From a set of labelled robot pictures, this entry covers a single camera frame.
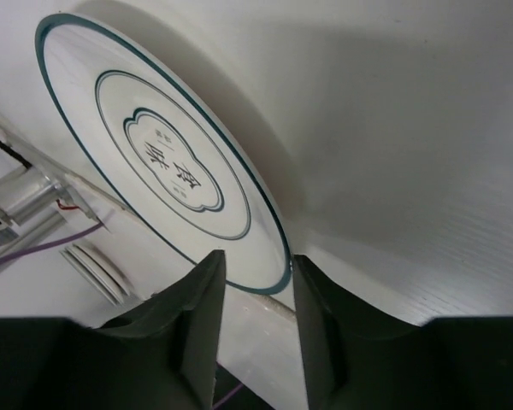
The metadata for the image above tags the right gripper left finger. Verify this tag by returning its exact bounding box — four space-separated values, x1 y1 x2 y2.
89 250 226 409

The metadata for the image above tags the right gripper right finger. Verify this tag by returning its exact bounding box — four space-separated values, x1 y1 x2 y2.
293 255 432 409

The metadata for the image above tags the white plate with green lines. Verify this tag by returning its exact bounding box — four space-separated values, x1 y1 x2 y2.
34 13 292 295

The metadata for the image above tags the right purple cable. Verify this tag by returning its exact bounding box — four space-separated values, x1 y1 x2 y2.
0 221 103 274

